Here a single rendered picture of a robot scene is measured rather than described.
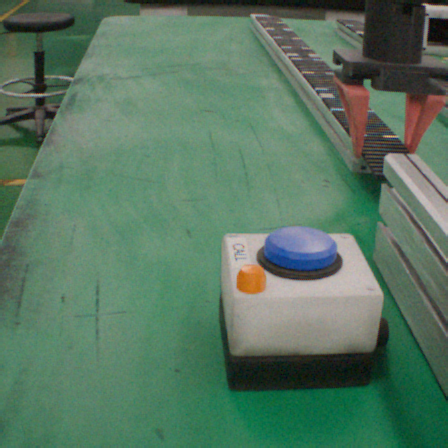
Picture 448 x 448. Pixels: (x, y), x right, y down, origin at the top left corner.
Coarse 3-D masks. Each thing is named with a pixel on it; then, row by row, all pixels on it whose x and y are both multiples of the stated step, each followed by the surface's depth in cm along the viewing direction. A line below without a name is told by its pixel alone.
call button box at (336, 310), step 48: (240, 240) 44; (336, 240) 45; (288, 288) 39; (336, 288) 39; (240, 336) 39; (288, 336) 39; (336, 336) 39; (384, 336) 43; (240, 384) 40; (288, 384) 40; (336, 384) 41
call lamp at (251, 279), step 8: (248, 264) 39; (256, 264) 39; (240, 272) 38; (248, 272) 38; (256, 272) 38; (264, 272) 39; (240, 280) 38; (248, 280) 38; (256, 280) 38; (264, 280) 38; (240, 288) 38; (248, 288) 38; (256, 288) 38; (264, 288) 39
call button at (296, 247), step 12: (288, 228) 43; (300, 228) 43; (312, 228) 43; (276, 240) 41; (288, 240) 41; (300, 240) 41; (312, 240) 41; (324, 240) 41; (264, 252) 42; (276, 252) 40; (288, 252) 40; (300, 252) 40; (312, 252) 40; (324, 252) 40; (336, 252) 41; (288, 264) 40; (300, 264) 40; (312, 264) 40; (324, 264) 40
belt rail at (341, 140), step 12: (252, 24) 159; (264, 36) 139; (276, 48) 124; (276, 60) 124; (288, 60) 112; (288, 72) 112; (300, 84) 106; (300, 96) 102; (312, 96) 94; (312, 108) 94; (324, 108) 87; (324, 120) 88; (336, 120) 81; (336, 132) 84; (336, 144) 81; (348, 144) 76; (348, 156) 76; (360, 168) 75
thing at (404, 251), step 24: (384, 168) 53; (408, 168) 50; (384, 192) 53; (408, 192) 47; (432, 192) 46; (384, 216) 53; (408, 216) 48; (432, 216) 43; (384, 240) 53; (408, 240) 47; (432, 240) 45; (384, 264) 53; (408, 264) 49; (432, 264) 43; (408, 288) 47; (432, 288) 43; (408, 312) 47; (432, 312) 43; (432, 336) 42; (432, 360) 42
